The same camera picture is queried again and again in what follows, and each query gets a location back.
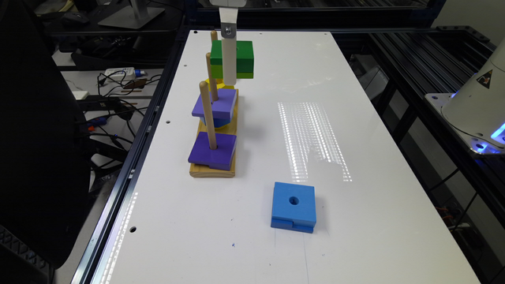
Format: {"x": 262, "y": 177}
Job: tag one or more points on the blue square block with hole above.
{"x": 293, "y": 207}

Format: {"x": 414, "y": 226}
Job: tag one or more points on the black computer mouse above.
{"x": 74, "y": 19}

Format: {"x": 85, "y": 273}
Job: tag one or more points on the green square block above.
{"x": 245, "y": 60}

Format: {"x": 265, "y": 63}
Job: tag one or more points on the light purple square block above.
{"x": 223, "y": 108}

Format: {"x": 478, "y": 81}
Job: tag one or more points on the yellow block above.
{"x": 219, "y": 84}

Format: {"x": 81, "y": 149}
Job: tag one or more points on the silver monitor stand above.
{"x": 135, "y": 16}

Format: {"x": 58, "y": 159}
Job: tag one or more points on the rear wooden peg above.
{"x": 214, "y": 35}

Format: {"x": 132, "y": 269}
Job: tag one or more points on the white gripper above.
{"x": 228, "y": 16}

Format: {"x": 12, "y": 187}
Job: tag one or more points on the blue round block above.
{"x": 218, "y": 122}

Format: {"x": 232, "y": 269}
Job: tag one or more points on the middle wooden peg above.
{"x": 212, "y": 81}

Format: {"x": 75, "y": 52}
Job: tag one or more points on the wooden peg base board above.
{"x": 202, "y": 171}

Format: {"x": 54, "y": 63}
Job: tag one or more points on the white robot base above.
{"x": 476, "y": 111}

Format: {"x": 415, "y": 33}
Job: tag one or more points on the black power adapter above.
{"x": 97, "y": 102}

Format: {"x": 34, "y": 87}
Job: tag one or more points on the dark purple square block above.
{"x": 220, "y": 158}

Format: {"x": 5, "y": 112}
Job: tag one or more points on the wooden peg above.
{"x": 206, "y": 104}
{"x": 214, "y": 35}
{"x": 212, "y": 81}

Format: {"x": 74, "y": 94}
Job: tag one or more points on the black office chair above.
{"x": 45, "y": 174}

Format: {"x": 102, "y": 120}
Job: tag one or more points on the front wooden peg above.
{"x": 206, "y": 104}

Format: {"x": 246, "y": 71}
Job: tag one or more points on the white power strip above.
{"x": 125, "y": 73}

